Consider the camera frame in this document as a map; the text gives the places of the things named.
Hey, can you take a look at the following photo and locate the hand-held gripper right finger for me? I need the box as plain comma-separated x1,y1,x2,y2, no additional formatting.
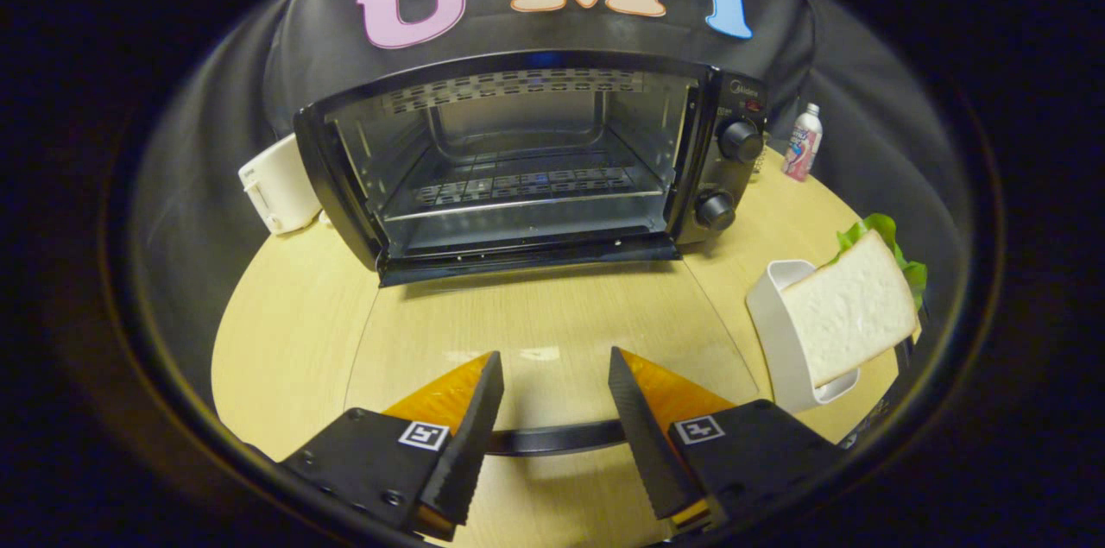
608,347,851,533

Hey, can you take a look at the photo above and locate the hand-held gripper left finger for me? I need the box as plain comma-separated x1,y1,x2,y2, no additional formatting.
281,350,506,542

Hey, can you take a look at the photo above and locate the white bread lettuce sandwich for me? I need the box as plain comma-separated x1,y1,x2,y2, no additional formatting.
780,213,929,389

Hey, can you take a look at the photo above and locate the black toaster oven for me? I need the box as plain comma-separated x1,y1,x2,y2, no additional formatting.
294,50,769,457

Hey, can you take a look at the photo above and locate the white slot toaster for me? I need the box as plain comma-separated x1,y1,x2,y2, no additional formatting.
238,132,325,236

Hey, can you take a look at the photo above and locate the white rectangular container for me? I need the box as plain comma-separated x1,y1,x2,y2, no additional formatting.
746,259,862,415

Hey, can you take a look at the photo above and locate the white pink spray bottle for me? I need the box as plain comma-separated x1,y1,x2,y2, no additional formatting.
781,103,824,182

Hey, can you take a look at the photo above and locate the black backdrop cloth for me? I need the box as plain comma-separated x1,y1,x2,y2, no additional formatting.
129,0,976,290

